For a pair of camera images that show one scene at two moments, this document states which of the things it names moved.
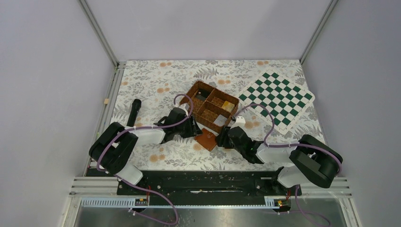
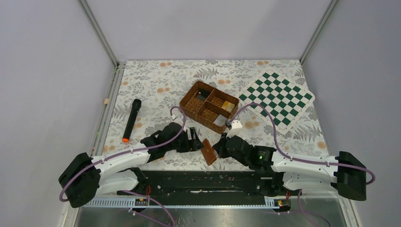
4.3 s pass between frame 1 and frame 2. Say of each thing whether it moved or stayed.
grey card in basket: stayed
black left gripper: moved
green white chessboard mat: stayed
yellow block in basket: stayed
